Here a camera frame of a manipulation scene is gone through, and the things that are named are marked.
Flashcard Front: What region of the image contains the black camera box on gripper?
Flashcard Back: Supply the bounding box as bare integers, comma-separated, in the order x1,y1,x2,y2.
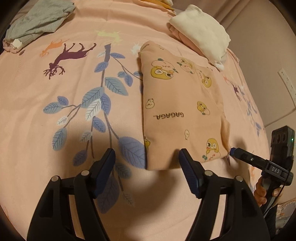
270,126,295,171

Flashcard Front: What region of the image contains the pink cartoon print baby garment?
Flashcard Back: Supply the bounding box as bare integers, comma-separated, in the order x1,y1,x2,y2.
139,41,230,170

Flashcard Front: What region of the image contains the white folded cloth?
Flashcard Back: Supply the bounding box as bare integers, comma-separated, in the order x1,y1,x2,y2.
169,4,231,71

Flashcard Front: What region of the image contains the person's right hand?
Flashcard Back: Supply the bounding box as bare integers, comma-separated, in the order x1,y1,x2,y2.
254,177,282,207

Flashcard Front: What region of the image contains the white wall socket strip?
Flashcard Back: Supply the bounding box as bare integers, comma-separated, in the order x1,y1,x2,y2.
278,68,296,106

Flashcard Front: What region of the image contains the grey folded garment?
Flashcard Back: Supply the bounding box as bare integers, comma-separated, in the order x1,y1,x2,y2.
4,1,76,48

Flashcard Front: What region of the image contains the pink folded garment under white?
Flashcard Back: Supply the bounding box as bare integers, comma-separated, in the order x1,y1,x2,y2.
168,23,198,51

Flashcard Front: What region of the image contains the pink curtain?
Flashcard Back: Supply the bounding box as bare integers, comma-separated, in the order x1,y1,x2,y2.
171,0,253,24

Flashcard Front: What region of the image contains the pink printed duvet cover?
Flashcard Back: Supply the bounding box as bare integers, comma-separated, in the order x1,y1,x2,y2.
1,1,269,240

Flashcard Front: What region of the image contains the pink garment under grey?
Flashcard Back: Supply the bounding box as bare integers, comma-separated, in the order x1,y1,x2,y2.
3,39,23,54

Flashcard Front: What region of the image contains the white goose plush toy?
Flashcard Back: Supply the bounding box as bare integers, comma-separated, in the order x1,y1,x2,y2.
142,0,174,11

